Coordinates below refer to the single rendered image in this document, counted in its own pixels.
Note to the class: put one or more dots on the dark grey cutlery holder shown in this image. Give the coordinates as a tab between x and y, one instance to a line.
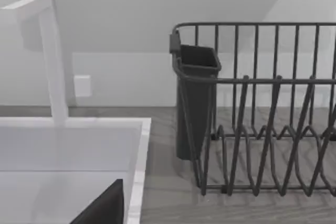
193	98

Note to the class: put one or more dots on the white sink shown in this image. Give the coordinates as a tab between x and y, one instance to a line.
78	150

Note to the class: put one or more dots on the tall white tap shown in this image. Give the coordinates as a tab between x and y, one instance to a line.
51	58

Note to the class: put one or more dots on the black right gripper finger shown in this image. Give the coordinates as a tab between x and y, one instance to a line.
107	205

